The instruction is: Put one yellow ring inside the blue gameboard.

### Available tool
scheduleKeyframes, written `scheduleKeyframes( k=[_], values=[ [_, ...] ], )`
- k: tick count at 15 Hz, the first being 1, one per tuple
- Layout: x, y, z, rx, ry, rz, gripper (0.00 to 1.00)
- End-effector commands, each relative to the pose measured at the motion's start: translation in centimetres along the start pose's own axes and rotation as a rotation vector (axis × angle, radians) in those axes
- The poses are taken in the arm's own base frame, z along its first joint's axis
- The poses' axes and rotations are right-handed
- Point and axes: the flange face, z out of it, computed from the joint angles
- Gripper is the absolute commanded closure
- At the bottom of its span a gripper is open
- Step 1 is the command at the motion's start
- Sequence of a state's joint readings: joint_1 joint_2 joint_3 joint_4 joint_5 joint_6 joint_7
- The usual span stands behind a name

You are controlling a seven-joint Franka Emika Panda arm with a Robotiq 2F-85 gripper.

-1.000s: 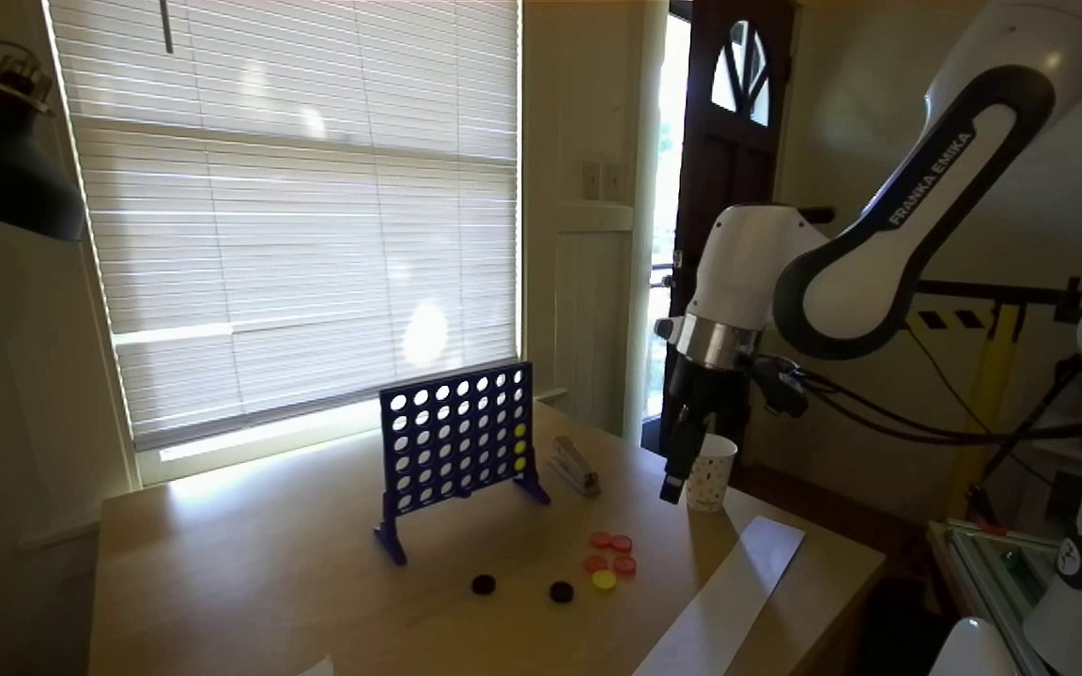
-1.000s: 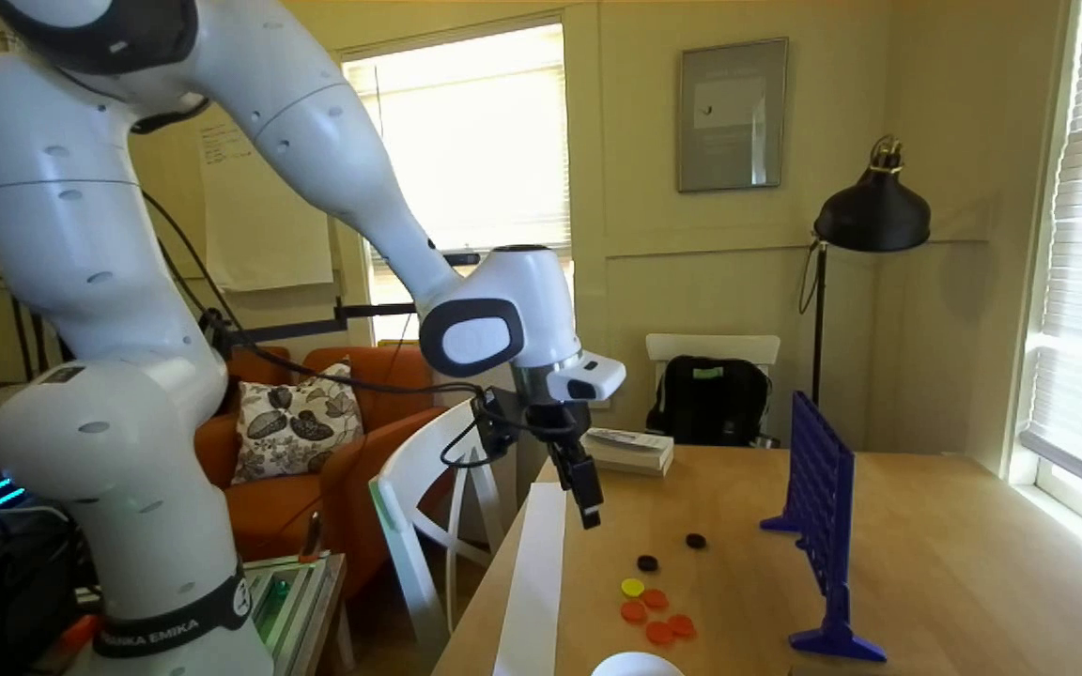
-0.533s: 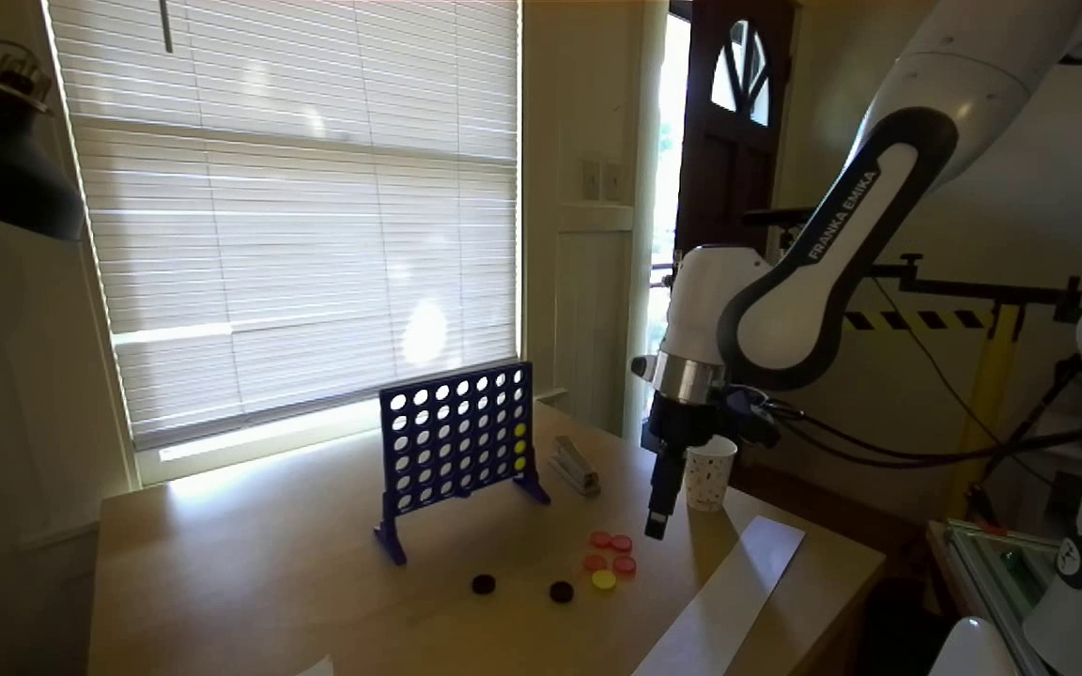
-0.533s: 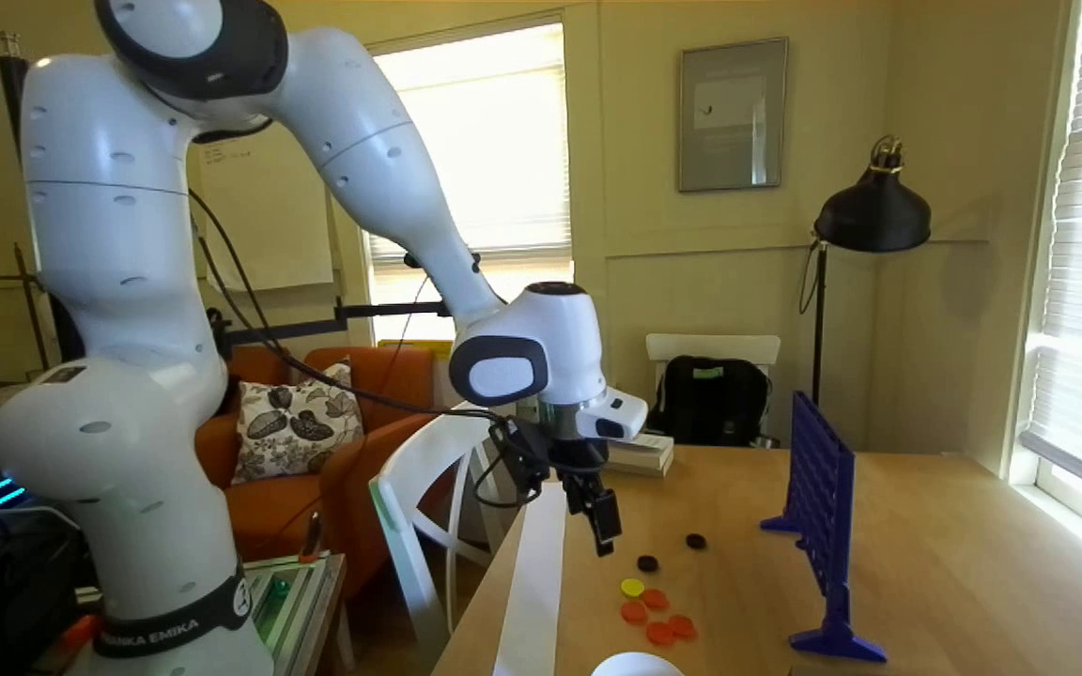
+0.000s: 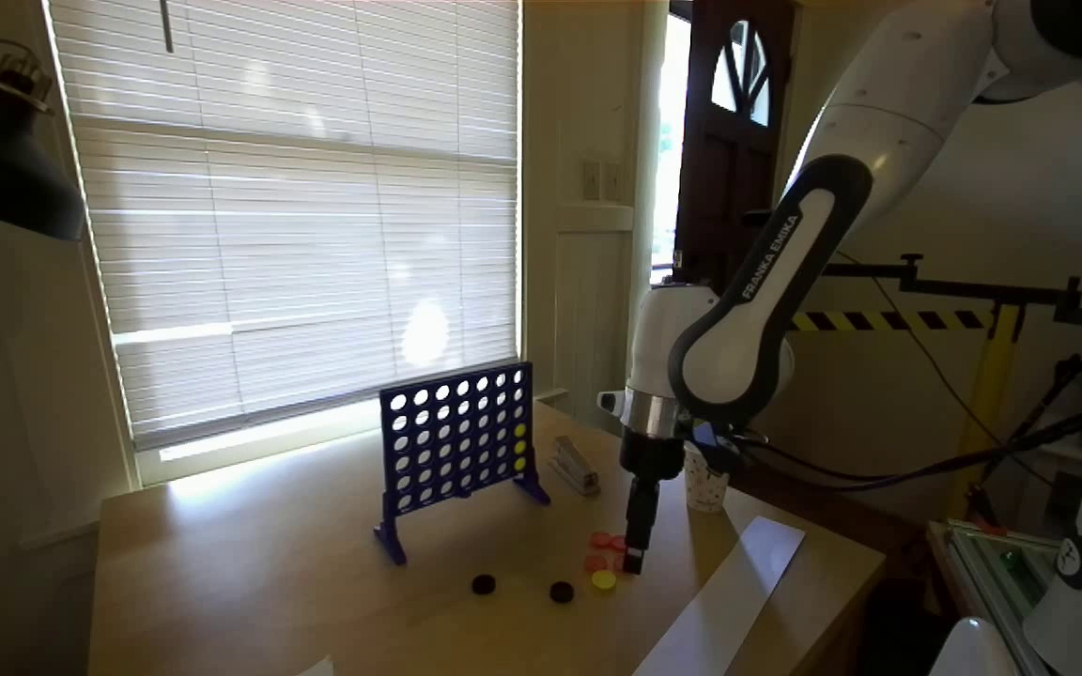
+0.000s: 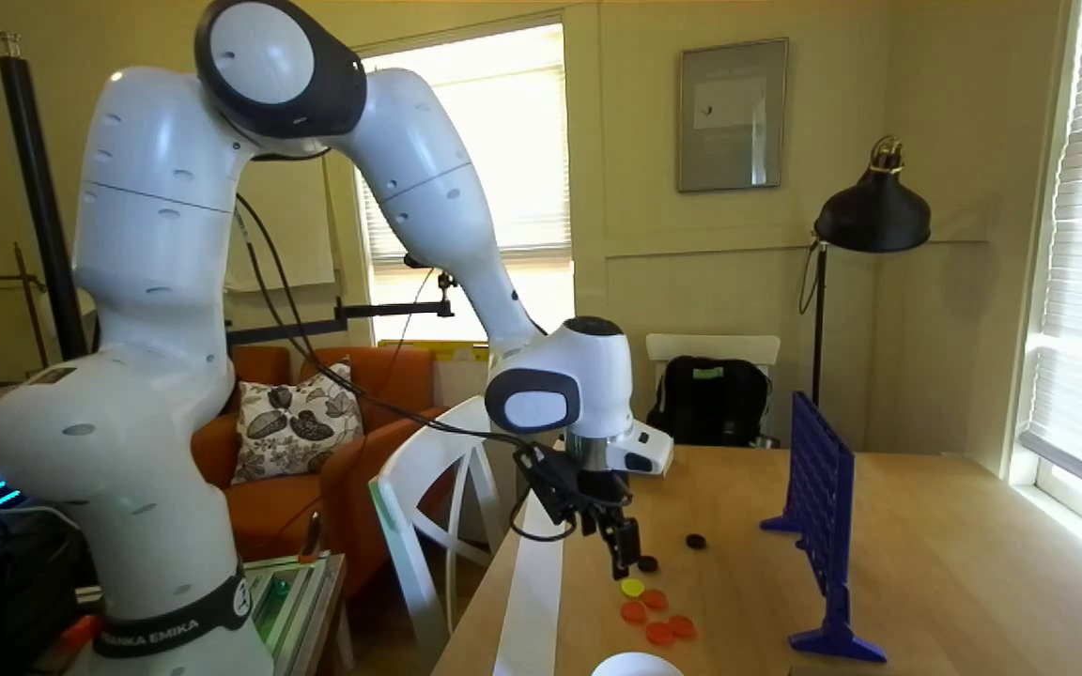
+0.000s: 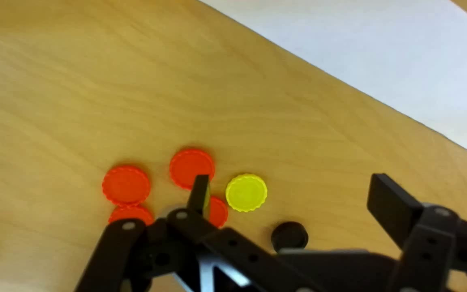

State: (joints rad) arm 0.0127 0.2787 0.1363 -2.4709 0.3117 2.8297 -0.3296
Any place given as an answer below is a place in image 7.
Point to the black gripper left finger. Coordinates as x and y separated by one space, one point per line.
125 253

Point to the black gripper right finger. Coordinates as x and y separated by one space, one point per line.
433 244

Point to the yellow game disc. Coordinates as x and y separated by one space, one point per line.
247 192

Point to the orange game disc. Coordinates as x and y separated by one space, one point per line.
219 211
130 214
190 164
127 185

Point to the black game disc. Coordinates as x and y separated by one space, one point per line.
289 236

